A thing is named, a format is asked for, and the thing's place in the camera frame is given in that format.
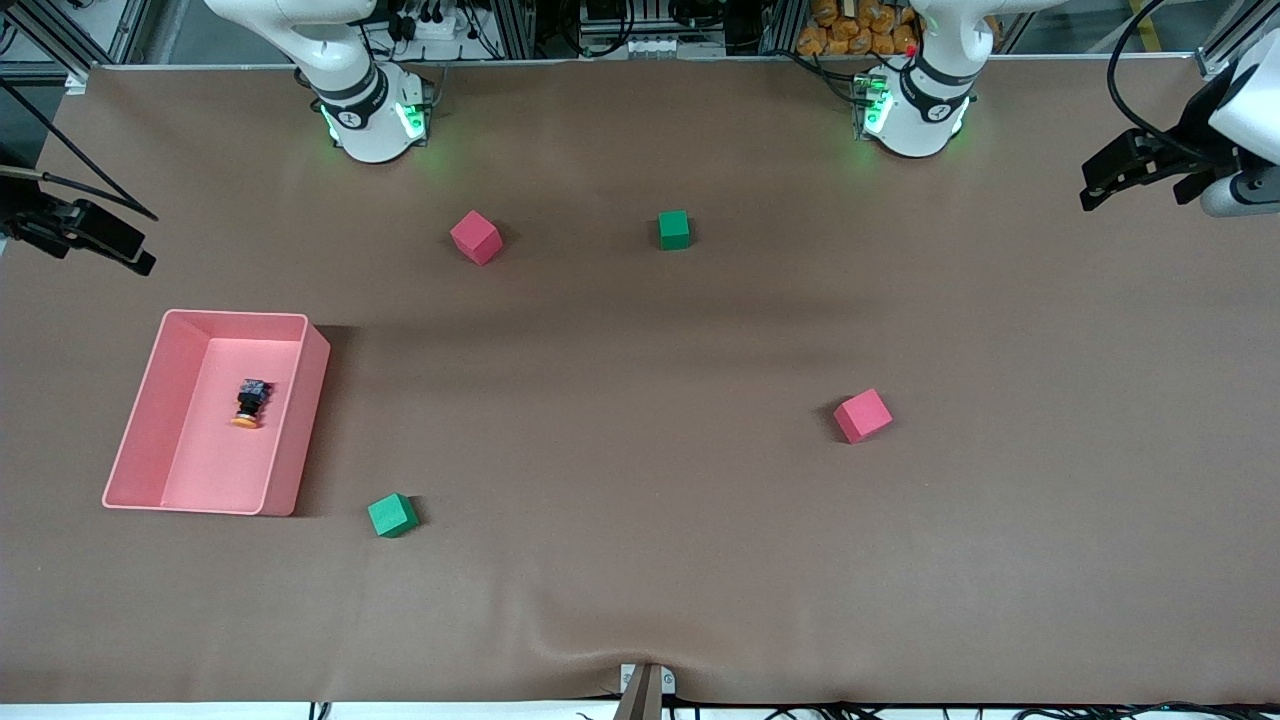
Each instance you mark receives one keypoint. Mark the orange capped black button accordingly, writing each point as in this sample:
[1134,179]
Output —
[250,402]

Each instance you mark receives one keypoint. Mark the aluminium frame post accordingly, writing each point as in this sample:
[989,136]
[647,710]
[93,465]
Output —
[513,28]
[782,25]

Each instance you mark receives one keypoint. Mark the green foam cube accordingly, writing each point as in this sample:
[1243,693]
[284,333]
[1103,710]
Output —
[674,230]
[392,515]

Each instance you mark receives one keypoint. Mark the bag of orange items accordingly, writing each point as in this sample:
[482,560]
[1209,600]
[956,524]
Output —
[850,30]

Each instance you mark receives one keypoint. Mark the white power strip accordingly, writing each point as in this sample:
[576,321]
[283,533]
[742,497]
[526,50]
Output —
[435,25]

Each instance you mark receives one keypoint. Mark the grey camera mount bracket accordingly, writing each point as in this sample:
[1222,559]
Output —
[647,690]

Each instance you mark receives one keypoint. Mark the aluminium frame corner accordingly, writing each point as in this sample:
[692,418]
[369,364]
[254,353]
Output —
[1215,62]
[65,45]

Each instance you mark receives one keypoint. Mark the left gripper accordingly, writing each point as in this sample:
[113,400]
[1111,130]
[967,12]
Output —
[1192,152]

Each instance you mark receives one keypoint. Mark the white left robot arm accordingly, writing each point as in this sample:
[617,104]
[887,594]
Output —
[925,100]

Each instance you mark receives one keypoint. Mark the pink foam cube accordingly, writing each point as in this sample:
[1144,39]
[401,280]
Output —
[475,237]
[862,416]

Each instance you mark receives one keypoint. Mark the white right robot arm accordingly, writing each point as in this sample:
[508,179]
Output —
[365,110]

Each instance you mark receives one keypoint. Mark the pink plastic bin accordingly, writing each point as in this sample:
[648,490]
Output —
[230,415]

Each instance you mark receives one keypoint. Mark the white terminal block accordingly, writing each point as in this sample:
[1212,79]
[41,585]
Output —
[630,46]

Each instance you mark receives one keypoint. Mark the brown table mat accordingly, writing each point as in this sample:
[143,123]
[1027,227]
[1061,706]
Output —
[640,580]

